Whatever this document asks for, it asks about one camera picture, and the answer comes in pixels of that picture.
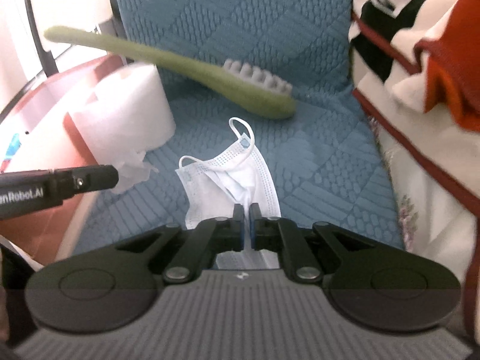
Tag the red storage box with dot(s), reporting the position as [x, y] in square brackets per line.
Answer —
[48, 112]

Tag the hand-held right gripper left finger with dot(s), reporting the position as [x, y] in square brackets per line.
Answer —
[243, 232]

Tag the blue face mask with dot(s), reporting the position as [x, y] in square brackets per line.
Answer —
[232, 183]

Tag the red white black blanket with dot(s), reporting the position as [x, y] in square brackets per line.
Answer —
[420, 45]

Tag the blue quilted chair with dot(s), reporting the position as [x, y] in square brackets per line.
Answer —
[243, 45]

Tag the floral bed sheet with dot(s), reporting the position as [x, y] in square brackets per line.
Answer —
[423, 202]

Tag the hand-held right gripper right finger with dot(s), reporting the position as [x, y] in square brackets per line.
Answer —
[253, 232]

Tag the white toilet paper roll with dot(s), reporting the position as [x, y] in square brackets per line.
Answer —
[123, 108]

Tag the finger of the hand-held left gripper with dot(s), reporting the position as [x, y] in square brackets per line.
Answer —
[90, 180]

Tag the green plush toothbrush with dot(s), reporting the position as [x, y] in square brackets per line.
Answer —
[187, 67]

